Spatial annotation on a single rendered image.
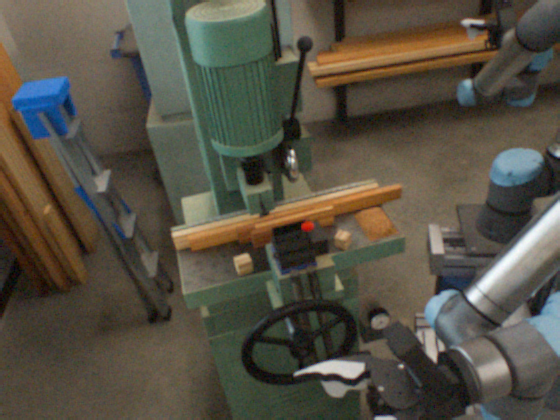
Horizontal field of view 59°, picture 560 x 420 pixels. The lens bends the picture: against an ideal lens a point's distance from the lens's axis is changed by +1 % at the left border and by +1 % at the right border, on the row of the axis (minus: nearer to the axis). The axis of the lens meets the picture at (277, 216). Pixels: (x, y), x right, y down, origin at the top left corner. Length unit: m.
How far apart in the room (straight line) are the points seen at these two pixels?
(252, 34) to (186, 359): 1.59
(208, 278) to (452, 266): 0.72
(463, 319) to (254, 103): 0.61
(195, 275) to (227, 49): 0.58
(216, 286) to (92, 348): 1.32
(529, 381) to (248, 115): 0.74
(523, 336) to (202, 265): 0.86
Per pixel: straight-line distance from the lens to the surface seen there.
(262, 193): 1.26
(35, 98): 1.92
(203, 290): 1.28
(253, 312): 1.37
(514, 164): 1.41
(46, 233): 2.67
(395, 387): 0.65
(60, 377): 2.48
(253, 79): 1.08
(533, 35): 1.28
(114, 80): 3.68
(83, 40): 3.62
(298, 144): 1.45
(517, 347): 0.70
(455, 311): 0.84
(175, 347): 2.36
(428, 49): 3.34
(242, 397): 1.66
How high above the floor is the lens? 1.79
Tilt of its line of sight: 38 degrees down
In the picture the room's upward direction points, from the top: 8 degrees counter-clockwise
